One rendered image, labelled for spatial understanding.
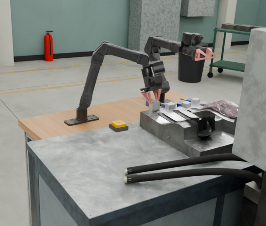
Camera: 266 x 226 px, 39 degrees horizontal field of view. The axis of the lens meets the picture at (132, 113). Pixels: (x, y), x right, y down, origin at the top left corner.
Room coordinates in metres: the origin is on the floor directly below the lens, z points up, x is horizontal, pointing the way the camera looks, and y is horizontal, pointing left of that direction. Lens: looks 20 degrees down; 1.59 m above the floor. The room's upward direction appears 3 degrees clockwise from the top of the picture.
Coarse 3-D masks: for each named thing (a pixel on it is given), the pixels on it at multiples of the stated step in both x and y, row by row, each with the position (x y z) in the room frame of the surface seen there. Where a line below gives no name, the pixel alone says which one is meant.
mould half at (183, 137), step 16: (144, 112) 1.94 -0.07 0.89; (160, 112) 1.95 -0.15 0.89; (144, 128) 1.91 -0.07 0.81; (160, 128) 1.79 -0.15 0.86; (176, 128) 1.69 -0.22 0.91; (192, 128) 1.67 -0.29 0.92; (176, 144) 1.68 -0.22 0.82; (192, 144) 1.61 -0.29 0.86; (208, 144) 1.62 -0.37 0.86; (224, 144) 1.63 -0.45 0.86
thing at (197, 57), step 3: (198, 51) 2.08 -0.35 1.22; (201, 51) 2.08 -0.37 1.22; (195, 54) 2.09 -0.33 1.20; (198, 54) 2.08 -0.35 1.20; (204, 54) 2.06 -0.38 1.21; (195, 57) 2.09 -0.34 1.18; (198, 57) 2.08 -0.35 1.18; (201, 57) 2.12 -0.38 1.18; (204, 57) 2.06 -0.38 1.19; (207, 57) 2.04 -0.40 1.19; (195, 60) 2.09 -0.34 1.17; (198, 60) 2.08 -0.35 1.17
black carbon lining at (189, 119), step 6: (162, 114) 1.93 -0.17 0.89; (180, 114) 1.96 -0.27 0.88; (168, 120) 1.85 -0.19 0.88; (174, 120) 1.85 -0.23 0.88; (186, 120) 1.72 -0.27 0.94; (192, 120) 1.74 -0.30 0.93; (198, 120) 1.72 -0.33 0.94; (204, 120) 1.73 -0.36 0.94; (210, 120) 1.78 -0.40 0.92; (198, 126) 1.72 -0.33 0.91; (204, 126) 1.72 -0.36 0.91; (210, 126) 1.77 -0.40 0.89; (198, 132) 1.68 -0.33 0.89; (204, 132) 1.68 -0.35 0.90; (210, 132) 1.69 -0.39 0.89
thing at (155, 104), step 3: (144, 99) 2.05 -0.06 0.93; (156, 99) 2.00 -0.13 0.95; (147, 102) 2.00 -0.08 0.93; (153, 102) 1.96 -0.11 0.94; (156, 102) 1.96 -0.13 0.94; (159, 102) 1.97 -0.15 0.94; (147, 105) 2.00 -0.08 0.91; (150, 105) 1.97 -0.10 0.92; (153, 105) 1.95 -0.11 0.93; (156, 105) 1.96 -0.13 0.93; (159, 105) 1.98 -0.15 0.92; (150, 108) 1.97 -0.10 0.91; (153, 108) 1.96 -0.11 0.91; (156, 108) 1.97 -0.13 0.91; (159, 108) 1.98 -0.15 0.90; (153, 111) 1.96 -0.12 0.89
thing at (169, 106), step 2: (160, 102) 2.11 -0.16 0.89; (170, 102) 2.06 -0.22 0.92; (172, 102) 2.06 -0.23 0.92; (162, 104) 2.06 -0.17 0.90; (164, 104) 2.05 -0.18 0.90; (166, 104) 2.02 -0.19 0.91; (168, 104) 2.01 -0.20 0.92; (170, 104) 2.02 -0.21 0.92; (172, 104) 2.02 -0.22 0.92; (174, 104) 2.03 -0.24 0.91; (162, 106) 2.06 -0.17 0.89; (164, 106) 2.05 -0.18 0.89; (166, 106) 2.02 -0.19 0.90; (168, 106) 2.01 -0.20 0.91; (170, 106) 2.01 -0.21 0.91; (172, 106) 2.02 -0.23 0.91; (174, 106) 2.03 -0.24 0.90; (166, 108) 2.02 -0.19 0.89; (168, 108) 2.01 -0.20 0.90; (170, 108) 2.01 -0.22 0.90; (172, 108) 2.02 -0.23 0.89; (174, 108) 2.03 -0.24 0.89
